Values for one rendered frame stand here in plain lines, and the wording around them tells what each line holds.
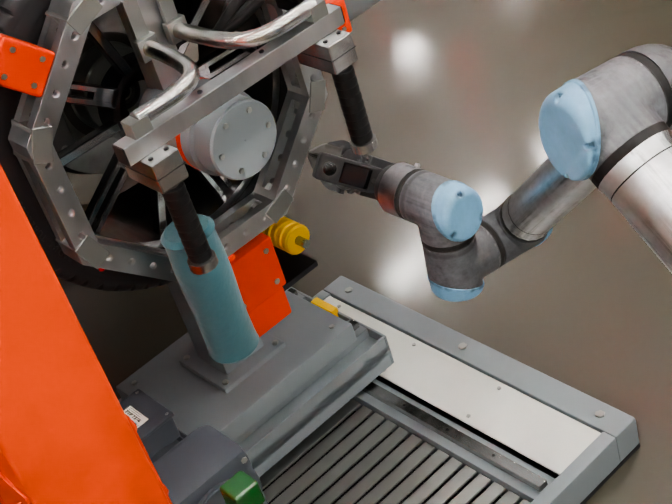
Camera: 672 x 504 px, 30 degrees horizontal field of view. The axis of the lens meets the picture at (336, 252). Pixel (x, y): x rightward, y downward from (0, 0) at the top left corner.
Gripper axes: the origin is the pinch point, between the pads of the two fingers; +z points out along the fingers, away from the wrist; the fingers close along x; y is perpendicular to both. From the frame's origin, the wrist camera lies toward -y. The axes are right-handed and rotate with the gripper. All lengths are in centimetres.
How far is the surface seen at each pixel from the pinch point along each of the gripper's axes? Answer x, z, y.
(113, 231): -23.3, 12.2, -27.0
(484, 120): 19, 56, 110
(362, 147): 4.8, -24.5, -13.0
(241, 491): -41, -55, -44
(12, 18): 6, 6, -61
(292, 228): -13.6, -1.4, 0.3
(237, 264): -21.7, -3.4, -11.3
